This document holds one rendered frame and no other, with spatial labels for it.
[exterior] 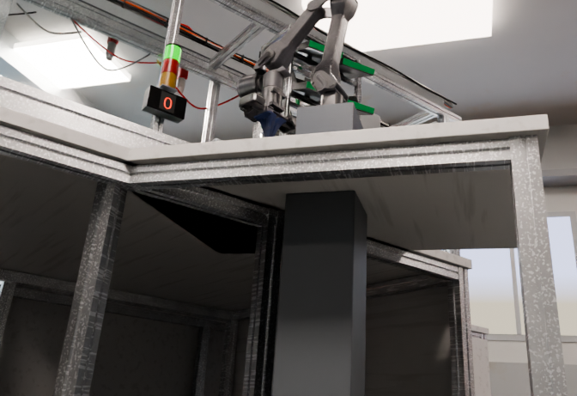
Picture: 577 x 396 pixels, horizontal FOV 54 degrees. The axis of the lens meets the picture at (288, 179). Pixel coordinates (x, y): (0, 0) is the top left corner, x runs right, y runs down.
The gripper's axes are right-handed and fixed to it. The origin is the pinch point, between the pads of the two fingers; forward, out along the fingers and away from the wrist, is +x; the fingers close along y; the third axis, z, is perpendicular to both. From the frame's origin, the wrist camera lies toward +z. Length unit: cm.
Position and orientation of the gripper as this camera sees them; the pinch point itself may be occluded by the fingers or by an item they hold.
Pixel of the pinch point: (269, 130)
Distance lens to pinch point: 152.4
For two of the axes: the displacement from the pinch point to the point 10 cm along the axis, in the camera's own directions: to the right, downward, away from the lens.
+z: -7.6, 2.1, 6.2
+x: -0.6, 9.2, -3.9
